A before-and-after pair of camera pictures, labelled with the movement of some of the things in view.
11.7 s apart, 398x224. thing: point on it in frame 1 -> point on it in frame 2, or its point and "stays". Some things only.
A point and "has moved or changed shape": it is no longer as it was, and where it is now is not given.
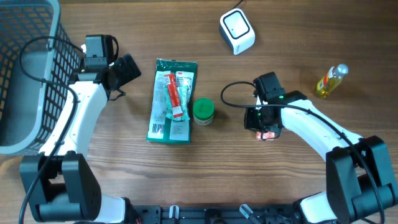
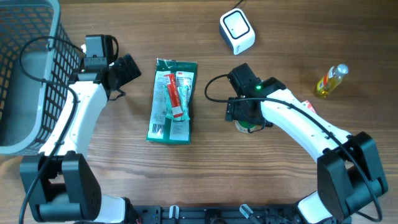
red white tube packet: x=174 y=95 stays
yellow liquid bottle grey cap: x=331 y=80 stays
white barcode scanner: x=236 y=28 stays
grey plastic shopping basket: x=38 y=58 stays
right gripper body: x=255 y=119 -> x=239 y=112
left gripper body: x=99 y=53 stays
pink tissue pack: x=265 y=135 has moved or changed shape
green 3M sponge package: x=170 y=112 stays
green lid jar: x=203 y=111 -> x=242 y=126
